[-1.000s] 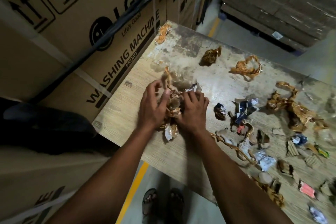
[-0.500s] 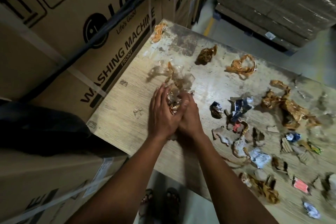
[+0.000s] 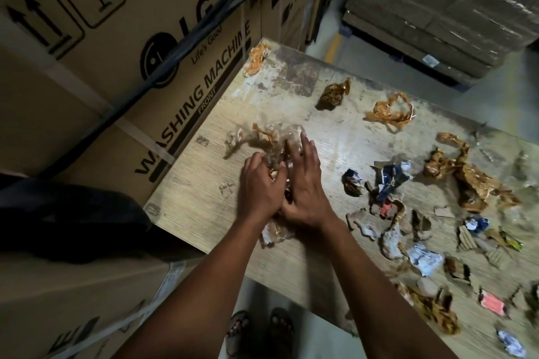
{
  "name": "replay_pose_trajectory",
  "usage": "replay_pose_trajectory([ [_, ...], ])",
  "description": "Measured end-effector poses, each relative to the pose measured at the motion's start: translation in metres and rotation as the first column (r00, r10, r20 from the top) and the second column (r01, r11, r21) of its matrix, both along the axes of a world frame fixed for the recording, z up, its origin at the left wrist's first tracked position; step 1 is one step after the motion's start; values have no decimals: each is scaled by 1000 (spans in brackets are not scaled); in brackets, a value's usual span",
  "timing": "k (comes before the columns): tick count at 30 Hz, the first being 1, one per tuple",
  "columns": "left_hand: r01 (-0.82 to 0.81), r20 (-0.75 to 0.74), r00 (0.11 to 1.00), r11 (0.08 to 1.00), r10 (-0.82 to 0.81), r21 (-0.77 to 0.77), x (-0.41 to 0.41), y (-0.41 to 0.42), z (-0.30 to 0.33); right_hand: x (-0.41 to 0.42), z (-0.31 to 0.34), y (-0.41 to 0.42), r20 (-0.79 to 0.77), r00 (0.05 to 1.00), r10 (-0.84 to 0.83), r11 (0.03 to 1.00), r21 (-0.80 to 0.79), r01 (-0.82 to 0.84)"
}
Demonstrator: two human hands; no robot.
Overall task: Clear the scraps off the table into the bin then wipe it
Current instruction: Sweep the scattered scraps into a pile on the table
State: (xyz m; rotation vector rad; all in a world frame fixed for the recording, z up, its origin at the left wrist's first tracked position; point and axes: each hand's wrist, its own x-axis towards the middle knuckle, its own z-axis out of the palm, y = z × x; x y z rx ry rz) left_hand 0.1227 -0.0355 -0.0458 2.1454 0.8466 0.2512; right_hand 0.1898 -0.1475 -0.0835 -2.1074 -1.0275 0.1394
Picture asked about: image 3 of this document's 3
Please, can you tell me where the person's right hand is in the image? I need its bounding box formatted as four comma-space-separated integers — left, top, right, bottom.
280, 132, 338, 232

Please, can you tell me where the person's left hand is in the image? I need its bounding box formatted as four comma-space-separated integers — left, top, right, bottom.
237, 152, 289, 225

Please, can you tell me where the clear plastic wrap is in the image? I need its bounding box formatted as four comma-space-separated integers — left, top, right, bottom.
223, 121, 309, 248

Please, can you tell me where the person's left forearm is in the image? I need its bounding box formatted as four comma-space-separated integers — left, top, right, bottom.
113, 217, 279, 359

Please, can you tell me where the person's right forearm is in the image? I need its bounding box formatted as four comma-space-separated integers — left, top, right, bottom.
304, 217, 459, 359

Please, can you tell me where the small dark blue wrapper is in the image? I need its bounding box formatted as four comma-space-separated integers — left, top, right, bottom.
341, 168, 365, 198

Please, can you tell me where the dark brown crumpled tape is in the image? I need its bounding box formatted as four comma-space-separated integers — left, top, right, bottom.
314, 77, 353, 111

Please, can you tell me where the blue white crumpled wrapper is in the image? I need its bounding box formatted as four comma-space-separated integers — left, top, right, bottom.
370, 158, 414, 204

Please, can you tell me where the torn cardboard scrap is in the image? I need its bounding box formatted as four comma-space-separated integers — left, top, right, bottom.
346, 208, 382, 242
410, 209, 433, 242
444, 255, 473, 289

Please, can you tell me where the orange looped crumpled tape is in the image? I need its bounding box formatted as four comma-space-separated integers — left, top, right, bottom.
364, 92, 418, 133

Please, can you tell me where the red wrapper scrap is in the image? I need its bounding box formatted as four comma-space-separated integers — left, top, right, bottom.
378, 199, 406, 221

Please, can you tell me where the small orange crumpled tape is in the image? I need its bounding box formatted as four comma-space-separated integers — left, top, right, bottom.
243, 43, 271, 78

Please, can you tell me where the grey crumpled paper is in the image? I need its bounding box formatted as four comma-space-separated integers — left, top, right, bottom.
381, 224, 407, 262

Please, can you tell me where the person's right sandal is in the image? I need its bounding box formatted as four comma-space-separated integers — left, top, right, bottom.
267, 307, 296, 359

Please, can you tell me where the person's sandal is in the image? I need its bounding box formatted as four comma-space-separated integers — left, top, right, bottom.
225, 310, 253, 358
267, 307, 296, 359

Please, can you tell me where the white crumpled paper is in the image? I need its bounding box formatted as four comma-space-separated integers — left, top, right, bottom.
406, 243, 444, 278

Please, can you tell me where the person's left sandal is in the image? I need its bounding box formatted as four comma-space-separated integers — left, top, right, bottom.
225, 310, 253, 358

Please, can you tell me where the large brown crumpled tape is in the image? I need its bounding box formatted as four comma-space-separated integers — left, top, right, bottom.
423, 132, 521, 213

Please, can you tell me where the corrugated cardboard piece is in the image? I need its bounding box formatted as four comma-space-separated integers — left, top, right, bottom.
456, 225, 479, 252
484, 245, 513, 269

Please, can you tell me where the small blue white wrapper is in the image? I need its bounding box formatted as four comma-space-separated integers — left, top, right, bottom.
465, 215, 490, 234

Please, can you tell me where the large printed cardboard box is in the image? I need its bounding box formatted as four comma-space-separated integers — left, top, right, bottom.
0, 0, 264, 208

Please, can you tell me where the brown tape crumple with cardboard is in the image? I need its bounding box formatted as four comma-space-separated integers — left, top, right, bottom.
398, 280, 462, 337

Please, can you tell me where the stack of flat cardboard sheets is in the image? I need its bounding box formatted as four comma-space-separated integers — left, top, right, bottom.
340, 0, 539, 87

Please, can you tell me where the black plastic sheet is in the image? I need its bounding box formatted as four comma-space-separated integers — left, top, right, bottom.
0, 173, 153, 266

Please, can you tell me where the green yellow wrapper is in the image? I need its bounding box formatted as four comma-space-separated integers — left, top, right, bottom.
496, 230, 525, 252

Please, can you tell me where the pink red packet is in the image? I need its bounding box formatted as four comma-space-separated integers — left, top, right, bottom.
478, 289, 508, 317

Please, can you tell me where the low cardboard box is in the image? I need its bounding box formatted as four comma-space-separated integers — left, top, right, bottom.
0, 243, 205, 359

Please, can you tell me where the white blue foil wrapper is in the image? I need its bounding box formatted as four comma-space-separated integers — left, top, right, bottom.
495, 329, 528, 359

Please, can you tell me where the white packing strap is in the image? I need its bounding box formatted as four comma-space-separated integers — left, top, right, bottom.
116, 118, 175, 165

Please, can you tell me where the black strap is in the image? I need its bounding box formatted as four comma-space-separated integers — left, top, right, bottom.
36, 0, 312, 180

